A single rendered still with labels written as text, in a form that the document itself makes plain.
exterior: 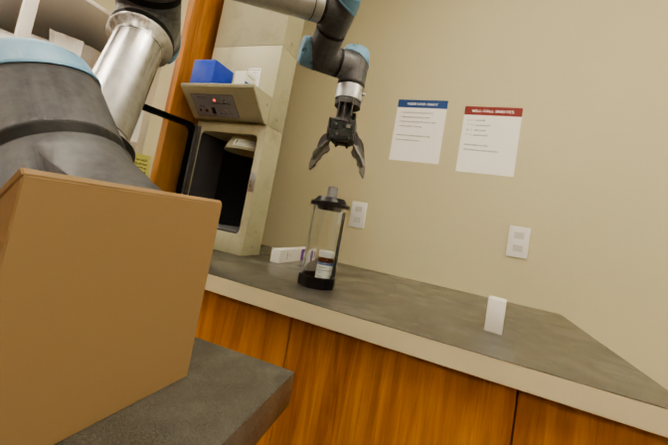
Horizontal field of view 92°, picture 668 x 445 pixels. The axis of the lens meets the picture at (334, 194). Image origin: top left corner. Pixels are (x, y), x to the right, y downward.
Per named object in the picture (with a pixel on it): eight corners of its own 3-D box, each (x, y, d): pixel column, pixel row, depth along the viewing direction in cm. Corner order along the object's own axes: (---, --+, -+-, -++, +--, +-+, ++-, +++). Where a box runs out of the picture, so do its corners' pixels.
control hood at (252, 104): (198, 119, 126) (203, 95, 127) (267, 124, 114) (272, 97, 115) (174, 108, 115) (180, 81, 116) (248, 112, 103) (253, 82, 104)
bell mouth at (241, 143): (242, 157, 139) (245, 144, 140) (276, 161, 133) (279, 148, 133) (214, 145, 123) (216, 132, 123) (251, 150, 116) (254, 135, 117)
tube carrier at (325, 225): (338, 281, 91) (351, 207, 93) (334, 288, 80) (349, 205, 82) (301, 273, 92) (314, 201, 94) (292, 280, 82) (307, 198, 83)
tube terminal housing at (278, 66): (217, 238, 146) (250, 76, 151) (278, 253, 134) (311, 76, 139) (172, 238, 122) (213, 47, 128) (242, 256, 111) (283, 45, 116)
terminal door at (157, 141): (174, 225, 121) (196, 123, 124) (78, 219, 95) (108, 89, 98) (172, 225, 121) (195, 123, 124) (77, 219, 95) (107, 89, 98)
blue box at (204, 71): (209, 94, 125) (213, 73, 125) (229, 95, 121) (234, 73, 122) (189, 82, 115) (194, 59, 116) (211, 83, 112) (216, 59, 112)
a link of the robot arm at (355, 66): (337, 50, 91) (364, 60, 94) (330, 86, 90) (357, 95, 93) (348, 37, 84) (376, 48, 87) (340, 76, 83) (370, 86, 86)
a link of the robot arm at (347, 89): (338, 91, 92) (366, 94, 91) (335, 106, 92) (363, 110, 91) (335, 79, 85) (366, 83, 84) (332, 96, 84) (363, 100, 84)
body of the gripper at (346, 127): (323, 138, 82) (332, 93, 83) (328, 146, 91) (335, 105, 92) (353, 143, 81) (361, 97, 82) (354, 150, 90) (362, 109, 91)
